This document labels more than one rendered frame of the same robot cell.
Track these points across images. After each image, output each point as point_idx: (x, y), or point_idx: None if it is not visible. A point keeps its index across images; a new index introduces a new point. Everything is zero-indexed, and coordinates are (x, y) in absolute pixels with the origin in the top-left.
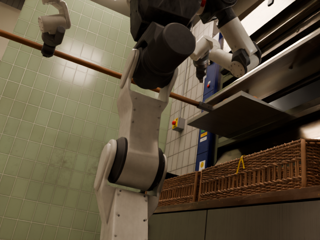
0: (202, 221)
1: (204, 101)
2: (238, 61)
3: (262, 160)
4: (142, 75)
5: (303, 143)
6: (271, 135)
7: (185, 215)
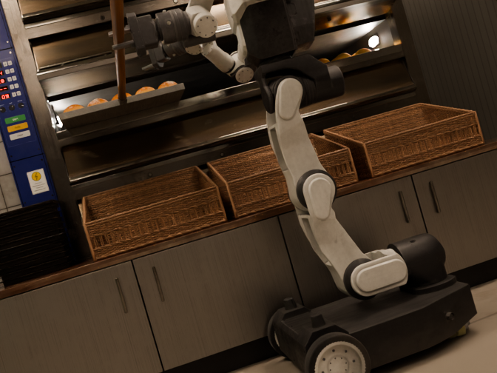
0: (274, 227)
1: None
2: (252, 68)
3: None
4: None
5: (350, 151)
6: (163, 126)
7: (242, 229)
